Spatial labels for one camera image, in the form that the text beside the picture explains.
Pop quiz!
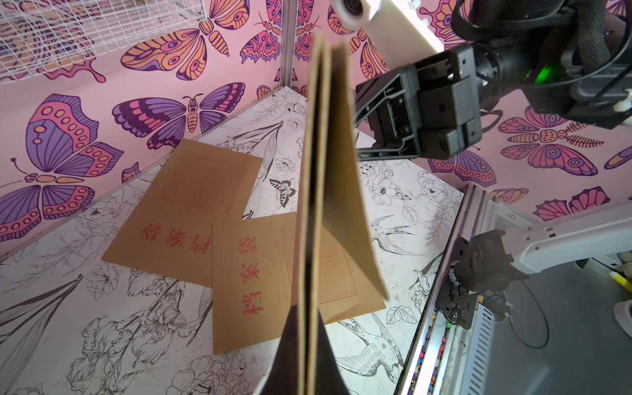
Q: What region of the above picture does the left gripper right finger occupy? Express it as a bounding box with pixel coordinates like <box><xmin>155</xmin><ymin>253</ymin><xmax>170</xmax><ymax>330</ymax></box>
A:
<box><xmin>314</xmin><ymin>311</ymin><xmax>350</xmax><ymax>395</ymax></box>

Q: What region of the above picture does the kraft file bag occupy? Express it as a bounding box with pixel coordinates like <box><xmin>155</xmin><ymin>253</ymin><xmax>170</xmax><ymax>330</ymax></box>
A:
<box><xmin>102</xmin><ymin>140</ymin><xmax>263</xmax><ymax>286</ymax></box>
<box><xmin>212</xmin><ymin>213</ymin><xmax>385</xmax><ymax>354</ymax></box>
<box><xmin>291</xmin><ymin>35</ymin><xmax>388</xmax><ymax>394</ymax></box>

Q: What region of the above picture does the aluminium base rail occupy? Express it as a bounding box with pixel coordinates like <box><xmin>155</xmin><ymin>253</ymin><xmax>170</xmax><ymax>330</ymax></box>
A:
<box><xmin>395</xmin><ymin>185</ymin><xmax>495</xmax><ymax>394</ymax></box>

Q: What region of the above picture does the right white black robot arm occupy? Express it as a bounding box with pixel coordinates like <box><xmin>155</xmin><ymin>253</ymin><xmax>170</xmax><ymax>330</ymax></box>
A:
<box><xmin>355</xmin><ymin>1</ymin><xmax>631</xmax><ymax>293</ymax></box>

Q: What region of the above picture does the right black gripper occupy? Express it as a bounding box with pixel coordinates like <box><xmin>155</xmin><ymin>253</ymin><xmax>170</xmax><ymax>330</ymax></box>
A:
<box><xmin>355</xmin><ymin>44</ymin><xmax>483</xmax><ymax>161</ymax></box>

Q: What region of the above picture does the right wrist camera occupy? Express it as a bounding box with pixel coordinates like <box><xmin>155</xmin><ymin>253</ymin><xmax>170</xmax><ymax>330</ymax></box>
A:
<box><xmin>331</xmin><ymin>0</ymin><xmax>444</xmax><ymax>69</ymax></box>

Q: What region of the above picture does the aluminium frame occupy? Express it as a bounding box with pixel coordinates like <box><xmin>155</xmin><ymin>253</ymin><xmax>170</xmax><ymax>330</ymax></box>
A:
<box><xmin>279</xmin><ymin>0</ymin><xmax>299</xmax><ymax>87</ymax></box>

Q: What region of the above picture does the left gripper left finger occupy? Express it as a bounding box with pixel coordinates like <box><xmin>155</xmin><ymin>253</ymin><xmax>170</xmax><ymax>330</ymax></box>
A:
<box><xmin>261</xmin><ymin>305</ymin><xmax>299</xmax><ymax>395</ymax></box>

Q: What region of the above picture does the white wire basket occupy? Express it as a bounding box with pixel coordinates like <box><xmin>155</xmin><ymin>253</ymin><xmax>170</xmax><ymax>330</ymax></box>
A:
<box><xmin>1</xmin><ymin>0</ymin><xmax>207</xmax><ymax>83</ymax></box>

